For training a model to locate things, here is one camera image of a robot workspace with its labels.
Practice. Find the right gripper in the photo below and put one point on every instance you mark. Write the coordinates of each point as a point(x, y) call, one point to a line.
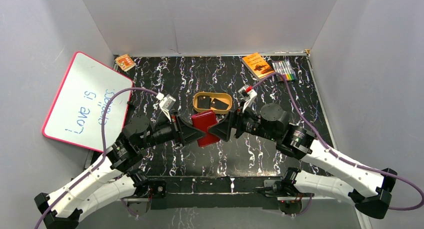
point(234, 119)

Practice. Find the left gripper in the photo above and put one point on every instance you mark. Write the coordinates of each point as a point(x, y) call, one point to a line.
point(177, 129)

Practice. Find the red card holder wallet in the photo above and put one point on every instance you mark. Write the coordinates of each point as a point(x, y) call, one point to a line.
point(203, 121)

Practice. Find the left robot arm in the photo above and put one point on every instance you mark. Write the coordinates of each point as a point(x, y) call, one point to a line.
point(115, 174)

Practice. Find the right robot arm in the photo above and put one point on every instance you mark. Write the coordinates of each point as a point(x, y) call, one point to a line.
point(348, 181)

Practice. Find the black cards stack in tray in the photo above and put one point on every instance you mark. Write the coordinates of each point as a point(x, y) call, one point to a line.
point(204, 102)

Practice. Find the small orange card box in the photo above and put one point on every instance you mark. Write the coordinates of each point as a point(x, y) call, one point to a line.
point(125, 62)

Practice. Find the tan oval tray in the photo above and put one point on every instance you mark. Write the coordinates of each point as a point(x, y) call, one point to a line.
point(221, 96)

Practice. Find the orange book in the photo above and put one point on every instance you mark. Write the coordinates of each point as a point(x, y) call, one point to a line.
point(257, 65)

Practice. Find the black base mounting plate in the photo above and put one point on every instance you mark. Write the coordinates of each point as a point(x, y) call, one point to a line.
point(212, 191)

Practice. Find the coloured marker pen pack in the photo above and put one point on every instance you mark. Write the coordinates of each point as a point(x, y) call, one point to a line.
point(285, 68)

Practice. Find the pink framed whiteboard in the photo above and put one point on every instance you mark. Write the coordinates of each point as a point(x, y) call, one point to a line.
point(79, 109)

